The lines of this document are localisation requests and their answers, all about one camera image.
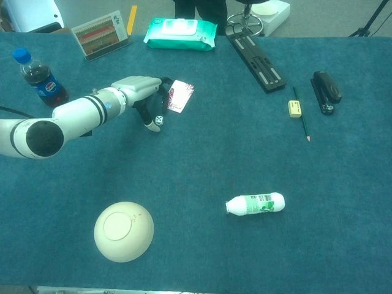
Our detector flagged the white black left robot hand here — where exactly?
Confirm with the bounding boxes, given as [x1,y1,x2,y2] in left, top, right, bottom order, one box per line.
[110,75,174,133]

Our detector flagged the red patterned playing card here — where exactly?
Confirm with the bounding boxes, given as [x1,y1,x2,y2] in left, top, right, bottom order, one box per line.
[167,80,195,114]

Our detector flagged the desk calendar card stand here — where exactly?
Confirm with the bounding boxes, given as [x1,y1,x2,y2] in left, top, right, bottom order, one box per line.
[70,9,134,62]

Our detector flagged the yellow strip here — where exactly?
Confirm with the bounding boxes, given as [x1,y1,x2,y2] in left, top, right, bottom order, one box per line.
[126,5,138,36]

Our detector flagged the green wet wipes pack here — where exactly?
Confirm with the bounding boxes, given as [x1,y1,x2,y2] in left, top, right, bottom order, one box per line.
[143,17,218,51]

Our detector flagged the Pepsi cola bottle blue cap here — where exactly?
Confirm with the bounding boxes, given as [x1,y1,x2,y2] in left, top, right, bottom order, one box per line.
[12,47,70,108]

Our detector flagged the dark clothed person legs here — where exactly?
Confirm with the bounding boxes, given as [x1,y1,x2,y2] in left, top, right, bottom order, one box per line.
[173,0,228,24]

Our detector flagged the teal table cloth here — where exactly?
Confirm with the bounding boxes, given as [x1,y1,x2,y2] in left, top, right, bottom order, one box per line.
[0,32,392,291]

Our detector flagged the chrome stool base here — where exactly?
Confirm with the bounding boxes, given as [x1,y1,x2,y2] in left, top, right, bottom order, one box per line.
[226,0,265,37]

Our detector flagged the white appliance housing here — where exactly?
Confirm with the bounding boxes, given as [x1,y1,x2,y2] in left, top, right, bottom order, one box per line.
[1,0,65,33]

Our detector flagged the cream upturned bowl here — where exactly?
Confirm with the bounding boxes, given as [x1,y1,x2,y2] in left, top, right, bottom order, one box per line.
[93,201,155,263]

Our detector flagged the white box with plate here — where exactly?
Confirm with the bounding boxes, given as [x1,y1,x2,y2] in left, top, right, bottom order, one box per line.
[250,0,292,37]

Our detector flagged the pale yellow eraser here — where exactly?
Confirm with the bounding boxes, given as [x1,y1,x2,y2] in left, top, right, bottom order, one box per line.
[287,99,303,118]

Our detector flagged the white bottle green label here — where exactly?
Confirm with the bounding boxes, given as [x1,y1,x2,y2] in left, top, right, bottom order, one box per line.
[225,192,286,217]

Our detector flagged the dark green pencil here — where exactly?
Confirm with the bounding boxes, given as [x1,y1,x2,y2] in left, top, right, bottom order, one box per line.
[292,86,312,143]

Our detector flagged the black stapler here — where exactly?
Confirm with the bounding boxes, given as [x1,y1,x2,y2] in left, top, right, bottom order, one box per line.
[310,70,343,116]

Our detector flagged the black tripod leg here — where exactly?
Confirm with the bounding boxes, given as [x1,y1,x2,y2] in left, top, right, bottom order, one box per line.
[349,0,392,38]

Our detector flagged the black folding bracket rail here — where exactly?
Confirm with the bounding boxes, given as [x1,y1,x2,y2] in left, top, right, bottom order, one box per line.
[225,24,288,94]

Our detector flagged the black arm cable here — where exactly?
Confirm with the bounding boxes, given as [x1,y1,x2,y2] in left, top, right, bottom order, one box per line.
[0,105,34,119]

